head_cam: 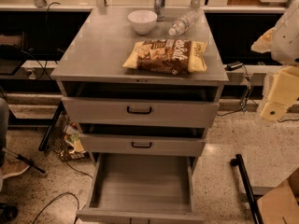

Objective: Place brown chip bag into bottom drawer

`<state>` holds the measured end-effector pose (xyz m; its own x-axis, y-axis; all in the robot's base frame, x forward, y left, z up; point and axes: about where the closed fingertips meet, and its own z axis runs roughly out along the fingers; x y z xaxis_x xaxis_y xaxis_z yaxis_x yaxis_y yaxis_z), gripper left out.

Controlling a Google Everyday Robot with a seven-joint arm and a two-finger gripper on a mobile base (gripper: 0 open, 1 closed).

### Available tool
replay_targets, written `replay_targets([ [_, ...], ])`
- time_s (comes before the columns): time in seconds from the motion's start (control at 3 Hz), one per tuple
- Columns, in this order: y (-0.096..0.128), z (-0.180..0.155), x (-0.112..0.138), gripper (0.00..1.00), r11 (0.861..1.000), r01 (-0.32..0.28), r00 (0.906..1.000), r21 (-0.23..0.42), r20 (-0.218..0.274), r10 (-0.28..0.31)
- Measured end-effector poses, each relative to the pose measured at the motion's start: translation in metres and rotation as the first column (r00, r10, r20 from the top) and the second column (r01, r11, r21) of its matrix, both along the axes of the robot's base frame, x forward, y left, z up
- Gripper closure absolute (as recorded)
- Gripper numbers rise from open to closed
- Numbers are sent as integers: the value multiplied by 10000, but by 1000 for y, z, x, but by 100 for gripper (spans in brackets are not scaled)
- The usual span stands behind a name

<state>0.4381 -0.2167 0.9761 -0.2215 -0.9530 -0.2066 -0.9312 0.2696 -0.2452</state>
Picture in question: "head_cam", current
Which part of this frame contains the grey drawer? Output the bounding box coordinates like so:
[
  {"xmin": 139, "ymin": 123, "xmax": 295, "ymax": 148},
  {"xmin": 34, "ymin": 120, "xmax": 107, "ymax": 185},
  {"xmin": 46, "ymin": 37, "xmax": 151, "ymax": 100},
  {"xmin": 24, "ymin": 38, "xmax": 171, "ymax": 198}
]
[
  {"xmin": 77, "ymin": 154, "xmax": 204, "ymax": 224},
  {"xmin": 63, "ymin": 82, "xmax": 219, "ymax": 128},
  {"xmin": 79, "ymin": 124, "xmax": 205, "ymax": 157}
]

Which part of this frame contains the black tripod leg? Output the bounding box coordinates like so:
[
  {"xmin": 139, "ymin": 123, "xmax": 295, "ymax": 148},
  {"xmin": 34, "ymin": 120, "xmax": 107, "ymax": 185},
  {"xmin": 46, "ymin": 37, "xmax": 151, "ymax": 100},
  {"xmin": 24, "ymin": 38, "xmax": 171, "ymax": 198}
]
[{"xmin": 1, "ymin": 147, "xmax": 46, "ymax": 174}]

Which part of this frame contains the clear plastic water bottle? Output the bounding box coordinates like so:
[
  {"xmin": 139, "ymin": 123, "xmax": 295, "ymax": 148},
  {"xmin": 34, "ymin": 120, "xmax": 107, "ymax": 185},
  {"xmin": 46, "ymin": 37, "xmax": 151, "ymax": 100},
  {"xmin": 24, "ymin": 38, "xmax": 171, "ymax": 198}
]
[{"xmin": 168, "ymin": 10, "xmax": 199, "ymax": 36}]

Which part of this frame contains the person's leg in jeans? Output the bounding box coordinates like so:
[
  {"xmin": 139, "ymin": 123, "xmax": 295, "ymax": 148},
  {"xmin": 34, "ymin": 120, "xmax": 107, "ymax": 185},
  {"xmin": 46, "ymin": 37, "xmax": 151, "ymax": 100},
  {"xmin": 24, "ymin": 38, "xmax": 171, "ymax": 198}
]
[{"xmin": 0, "ymin": 98, "xmax": 9, "ymax": 173}]

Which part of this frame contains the silver drink can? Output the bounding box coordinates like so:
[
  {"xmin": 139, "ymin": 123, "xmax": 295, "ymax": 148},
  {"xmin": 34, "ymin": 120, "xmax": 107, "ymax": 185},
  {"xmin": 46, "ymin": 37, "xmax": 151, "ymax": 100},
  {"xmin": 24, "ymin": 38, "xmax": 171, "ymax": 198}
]
[{"xmin": 154, "ymin": 0, "xmax": 165, "ymax": 21}]

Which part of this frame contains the grey top drawer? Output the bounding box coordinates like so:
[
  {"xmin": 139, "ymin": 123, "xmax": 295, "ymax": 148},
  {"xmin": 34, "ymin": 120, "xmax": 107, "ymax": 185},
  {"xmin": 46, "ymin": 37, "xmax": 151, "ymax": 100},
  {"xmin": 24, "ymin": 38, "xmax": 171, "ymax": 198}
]
[{"xmin": 63, "ymin": 82, "xmax": 219, "ymax": 128}]

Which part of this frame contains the black floor cable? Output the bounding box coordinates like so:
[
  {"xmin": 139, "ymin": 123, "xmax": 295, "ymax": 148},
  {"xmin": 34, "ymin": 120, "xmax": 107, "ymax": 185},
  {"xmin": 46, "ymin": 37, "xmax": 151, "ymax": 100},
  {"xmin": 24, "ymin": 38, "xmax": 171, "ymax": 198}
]
[{"xmin": 31, "ymin": 191, "xmax": 80, "ymax": 224}]

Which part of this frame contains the cardboard box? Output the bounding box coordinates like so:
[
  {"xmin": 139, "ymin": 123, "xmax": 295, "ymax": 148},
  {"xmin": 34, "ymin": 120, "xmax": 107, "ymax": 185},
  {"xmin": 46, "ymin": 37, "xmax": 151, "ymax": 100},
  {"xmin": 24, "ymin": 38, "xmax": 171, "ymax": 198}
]
[{"xmin": 257, "ymin": 168, "xmax": 299, "ymax": 224}]

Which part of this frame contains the grey drawer cabinet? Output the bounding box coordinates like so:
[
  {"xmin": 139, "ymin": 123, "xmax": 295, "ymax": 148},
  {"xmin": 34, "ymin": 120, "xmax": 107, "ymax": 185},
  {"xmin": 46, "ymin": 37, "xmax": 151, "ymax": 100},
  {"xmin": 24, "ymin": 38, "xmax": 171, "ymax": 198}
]
[{"xmin": 51, "ymin": 7, "xmax": 228, "ymax": 163}]

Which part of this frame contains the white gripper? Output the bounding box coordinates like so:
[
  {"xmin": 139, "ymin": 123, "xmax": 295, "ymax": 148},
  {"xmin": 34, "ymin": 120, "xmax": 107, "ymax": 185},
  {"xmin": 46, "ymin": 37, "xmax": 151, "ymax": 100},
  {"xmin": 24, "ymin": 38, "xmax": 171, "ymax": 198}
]
[{"xmin": 251, "ymin": 0, "xmax": 299, "ymax": 121}]

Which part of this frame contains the black power adapter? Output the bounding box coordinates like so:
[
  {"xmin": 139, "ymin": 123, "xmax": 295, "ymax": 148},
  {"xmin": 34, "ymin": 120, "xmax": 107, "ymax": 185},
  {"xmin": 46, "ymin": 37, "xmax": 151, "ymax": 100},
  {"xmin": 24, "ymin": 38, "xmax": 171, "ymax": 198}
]
[{"xmin": 225, "ymin": 61, "xmax": 243, "ymax": 71}]

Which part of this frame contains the white bowl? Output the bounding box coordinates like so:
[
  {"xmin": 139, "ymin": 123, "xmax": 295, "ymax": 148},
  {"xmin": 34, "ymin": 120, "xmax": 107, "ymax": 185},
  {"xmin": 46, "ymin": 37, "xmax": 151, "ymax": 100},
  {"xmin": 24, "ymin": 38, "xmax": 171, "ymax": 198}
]
[{"xmin": 127, "ymin": 10, "xmax": 157, "ymax": 35}]

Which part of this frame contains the black metal cart frame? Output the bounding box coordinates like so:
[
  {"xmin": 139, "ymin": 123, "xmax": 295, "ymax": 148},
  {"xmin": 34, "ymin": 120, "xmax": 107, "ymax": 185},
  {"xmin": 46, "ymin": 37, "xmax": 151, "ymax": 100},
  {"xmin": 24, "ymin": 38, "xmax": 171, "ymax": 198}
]
[{"xmin": 230, "ymin": 154, "xmax": 263, "ymax": 224}]

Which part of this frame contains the grey middle drawer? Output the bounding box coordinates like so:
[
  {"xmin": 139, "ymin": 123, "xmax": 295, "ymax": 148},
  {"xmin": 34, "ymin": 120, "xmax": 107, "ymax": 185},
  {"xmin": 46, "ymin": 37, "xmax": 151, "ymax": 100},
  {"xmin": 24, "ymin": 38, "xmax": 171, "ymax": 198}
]
[{"xmin": 79, "ymin": 124, "xmax": 205, "ymax": 157}]

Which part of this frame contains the person's shoe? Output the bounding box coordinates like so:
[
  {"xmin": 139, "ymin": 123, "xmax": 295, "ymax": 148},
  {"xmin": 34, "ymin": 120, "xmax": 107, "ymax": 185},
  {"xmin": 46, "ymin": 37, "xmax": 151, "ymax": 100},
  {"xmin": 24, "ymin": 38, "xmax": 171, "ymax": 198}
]
[{"xmin": 0, "ymin": 160, "xmax": 29, "ymax": 179}]

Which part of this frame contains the brown yellow chip bag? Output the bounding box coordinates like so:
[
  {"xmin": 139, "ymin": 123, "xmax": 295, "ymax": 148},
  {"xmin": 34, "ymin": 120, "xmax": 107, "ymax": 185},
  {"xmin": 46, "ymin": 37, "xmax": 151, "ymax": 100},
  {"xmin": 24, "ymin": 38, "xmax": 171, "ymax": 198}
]
[{"xmin": 122, "ymin": 39, "xmax": 206, "ymax": 75}]

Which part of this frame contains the wire basket with items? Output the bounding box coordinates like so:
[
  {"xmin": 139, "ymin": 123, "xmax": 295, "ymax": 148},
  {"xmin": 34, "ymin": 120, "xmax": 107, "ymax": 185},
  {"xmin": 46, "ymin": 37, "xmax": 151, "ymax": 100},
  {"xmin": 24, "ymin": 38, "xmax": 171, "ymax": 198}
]
[{"xmin": 38, "ymin": 103, "xmax": 89, "ymax": 161}]

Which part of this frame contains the grey bottom drawer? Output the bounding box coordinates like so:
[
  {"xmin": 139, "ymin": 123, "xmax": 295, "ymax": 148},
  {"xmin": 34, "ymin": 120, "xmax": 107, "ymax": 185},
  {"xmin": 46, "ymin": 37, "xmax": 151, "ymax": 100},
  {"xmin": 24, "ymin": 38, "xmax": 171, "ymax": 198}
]
[{"xmin": 77, "ymin": 154, "xmax": 204, "ymax": 224}]

